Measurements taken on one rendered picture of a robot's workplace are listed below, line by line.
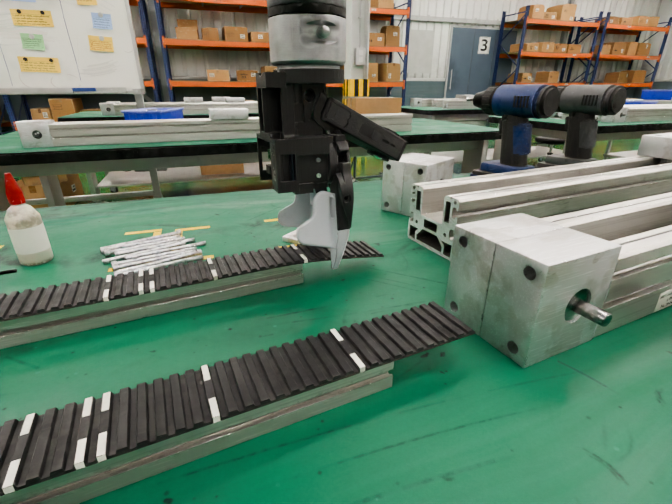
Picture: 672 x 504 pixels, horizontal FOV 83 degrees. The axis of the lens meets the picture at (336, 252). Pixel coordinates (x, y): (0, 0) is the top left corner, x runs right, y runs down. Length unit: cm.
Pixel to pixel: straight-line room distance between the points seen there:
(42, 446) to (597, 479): 32
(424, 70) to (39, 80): 1062
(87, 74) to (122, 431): 295
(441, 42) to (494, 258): 1253
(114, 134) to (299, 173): 149
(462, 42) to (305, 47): 1279
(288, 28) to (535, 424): 37
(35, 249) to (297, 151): 38
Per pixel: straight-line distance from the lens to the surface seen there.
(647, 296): 48
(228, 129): 182
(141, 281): 43
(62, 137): 187
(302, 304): 41
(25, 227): 62
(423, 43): 1252
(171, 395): 28
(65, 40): 317
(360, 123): 43
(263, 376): 28
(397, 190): 70
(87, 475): 28
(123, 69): 310
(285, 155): 39
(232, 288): 43
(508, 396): 33
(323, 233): 42
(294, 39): 39
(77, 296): 44
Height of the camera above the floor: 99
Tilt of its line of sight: 24 degrees down
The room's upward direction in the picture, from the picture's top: straight up
